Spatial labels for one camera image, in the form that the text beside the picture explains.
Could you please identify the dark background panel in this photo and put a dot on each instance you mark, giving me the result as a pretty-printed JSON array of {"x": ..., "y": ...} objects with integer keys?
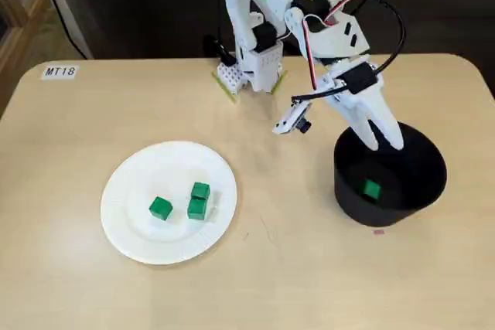
[{"x": 135, "y": 17}]

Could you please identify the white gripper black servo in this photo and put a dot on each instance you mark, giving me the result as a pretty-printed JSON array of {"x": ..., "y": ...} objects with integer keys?
[{"x": 361, "y": 107}]

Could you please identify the wooden shelf frame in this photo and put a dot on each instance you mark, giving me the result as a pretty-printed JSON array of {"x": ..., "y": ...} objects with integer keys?
[{"x": 23, "y": 9}]

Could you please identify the black pot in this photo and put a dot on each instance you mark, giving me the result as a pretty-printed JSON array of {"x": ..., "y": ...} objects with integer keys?
[{"x": 386, "y": 216}]

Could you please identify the black table clamp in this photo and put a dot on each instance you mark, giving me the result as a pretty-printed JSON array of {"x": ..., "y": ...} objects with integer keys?
[{"x": 216, "y": 48}]

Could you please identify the white MT18 label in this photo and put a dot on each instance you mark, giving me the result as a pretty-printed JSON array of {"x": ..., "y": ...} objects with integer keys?
[{"x": 60, "y": 72}]

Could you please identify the white paper plate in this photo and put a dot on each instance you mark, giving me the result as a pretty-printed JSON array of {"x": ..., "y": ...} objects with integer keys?
[{"x": 154, "y": 241}]

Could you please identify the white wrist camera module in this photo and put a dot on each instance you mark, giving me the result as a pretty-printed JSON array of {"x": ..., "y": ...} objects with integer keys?
[{"x": 290, "y": 121}]

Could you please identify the small pink sticker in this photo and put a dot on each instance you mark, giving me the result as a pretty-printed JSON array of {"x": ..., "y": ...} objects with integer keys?
[{"x": 379, "y": 232}]

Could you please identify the green block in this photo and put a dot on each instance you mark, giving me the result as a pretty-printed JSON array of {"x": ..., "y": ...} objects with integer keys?
[
  {"x": 372, "y": 189},
  {"x": 200, "y": 191},
  {"x": 160, "y": 208},
  {"x": 196, "y": 209}
]

